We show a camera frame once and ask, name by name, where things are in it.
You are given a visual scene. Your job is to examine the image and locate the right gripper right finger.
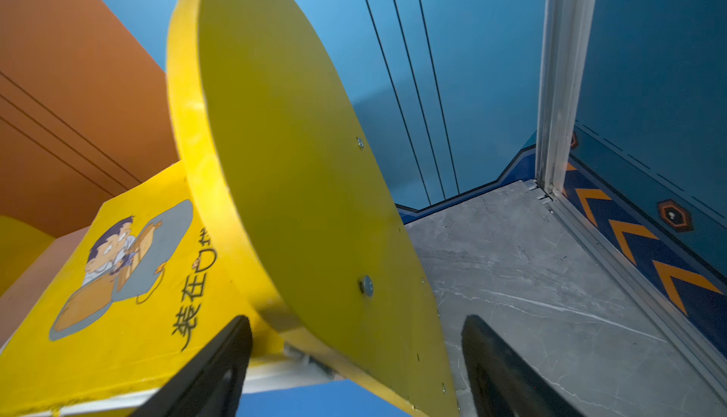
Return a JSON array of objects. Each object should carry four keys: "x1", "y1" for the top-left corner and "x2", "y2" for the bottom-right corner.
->
[{"x1": 461, "y1": 315, "x2": 581, "y2": 417}]

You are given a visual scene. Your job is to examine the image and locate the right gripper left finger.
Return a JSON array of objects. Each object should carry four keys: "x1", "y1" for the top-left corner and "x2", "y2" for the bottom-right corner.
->
[{"x1": 133, "y1": 315, "x2": 253, "y2": 416}]

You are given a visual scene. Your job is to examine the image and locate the white book brown pattern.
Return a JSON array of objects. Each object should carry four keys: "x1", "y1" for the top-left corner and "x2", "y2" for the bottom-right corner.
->
[{"x1": 21, "y1": 344, "x2": 343, "y2": 416}]

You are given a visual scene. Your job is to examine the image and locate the yellow cartoon cover book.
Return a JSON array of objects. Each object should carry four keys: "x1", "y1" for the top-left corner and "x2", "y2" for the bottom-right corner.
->
[{"x1": 1, "y1": 163, "x2": 284, "y2": 416}]

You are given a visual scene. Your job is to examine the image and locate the yellow pink blue bookshelf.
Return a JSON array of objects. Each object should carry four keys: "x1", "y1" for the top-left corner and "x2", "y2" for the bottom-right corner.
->
[{"x1": 0, "y1": 0, "x2": 461, "y2": 417}]

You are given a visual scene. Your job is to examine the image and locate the aluminium frame post right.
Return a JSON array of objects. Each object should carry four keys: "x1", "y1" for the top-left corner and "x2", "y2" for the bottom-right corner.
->
[{"x1": 536, "y1": 0, "x2": 596, "y2": 197}]

